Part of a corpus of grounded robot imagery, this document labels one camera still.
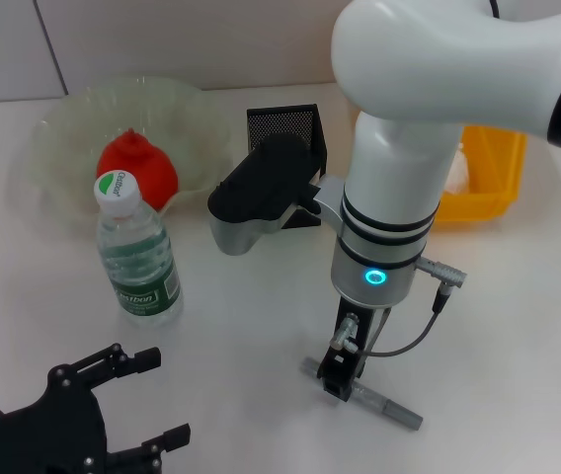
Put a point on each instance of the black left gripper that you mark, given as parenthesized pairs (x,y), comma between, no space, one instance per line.
(38,434)

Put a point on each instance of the grey marker pen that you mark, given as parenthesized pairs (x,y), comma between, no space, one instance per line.
(389,402)

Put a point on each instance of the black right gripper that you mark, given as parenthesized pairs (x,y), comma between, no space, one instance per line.
(354,345)

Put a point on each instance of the red-orange toy orange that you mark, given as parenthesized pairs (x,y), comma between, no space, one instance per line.
(152,163)

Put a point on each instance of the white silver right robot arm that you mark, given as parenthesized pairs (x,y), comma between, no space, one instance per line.
(409,173)

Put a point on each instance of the translucent wavy fruit plate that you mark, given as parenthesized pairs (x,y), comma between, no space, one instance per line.
(63,128)

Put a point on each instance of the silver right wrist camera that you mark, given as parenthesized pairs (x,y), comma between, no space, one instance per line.
(261,187)

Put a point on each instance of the white paper ball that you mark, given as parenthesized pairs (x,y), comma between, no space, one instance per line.
(459,170)

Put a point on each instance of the black mesh pen holder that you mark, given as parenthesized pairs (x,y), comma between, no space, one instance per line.
(305,217)

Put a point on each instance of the clear green-label water bottle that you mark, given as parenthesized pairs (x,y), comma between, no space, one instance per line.
(137,257)

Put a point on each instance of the yellow plastic storage bin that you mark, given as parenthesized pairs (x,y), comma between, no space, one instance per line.
(498,173)

